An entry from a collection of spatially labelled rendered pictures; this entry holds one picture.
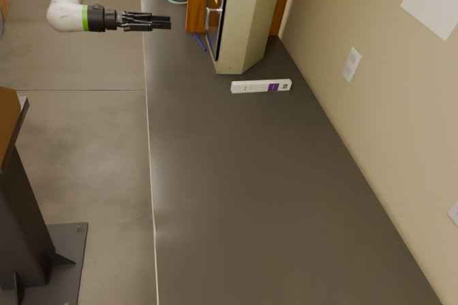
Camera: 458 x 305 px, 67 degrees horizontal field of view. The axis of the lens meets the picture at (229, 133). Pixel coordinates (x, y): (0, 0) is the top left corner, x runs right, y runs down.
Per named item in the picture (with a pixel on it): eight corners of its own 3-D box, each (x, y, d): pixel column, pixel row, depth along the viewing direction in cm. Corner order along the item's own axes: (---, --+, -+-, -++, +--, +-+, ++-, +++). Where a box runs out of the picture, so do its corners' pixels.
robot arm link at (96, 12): (91, 26, 134) (89, 38, 127) (88, -4, 126) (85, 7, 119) (108, 27, 135) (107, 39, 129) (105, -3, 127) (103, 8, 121)
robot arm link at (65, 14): (48, 39, 125) (40, 11, 116) (52, 17, 132) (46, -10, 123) (90, 40, 128) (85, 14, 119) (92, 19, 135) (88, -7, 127)
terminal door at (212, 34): (206, 28, 167) (215, -63, 141) (217, 62, 146) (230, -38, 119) (204, 28, 167) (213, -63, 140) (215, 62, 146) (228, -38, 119)
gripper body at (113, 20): (103, 14, 123) (131, 15, 125) (105, 4, 129) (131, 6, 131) (105, 34, 128) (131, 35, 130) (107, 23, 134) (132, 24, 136)
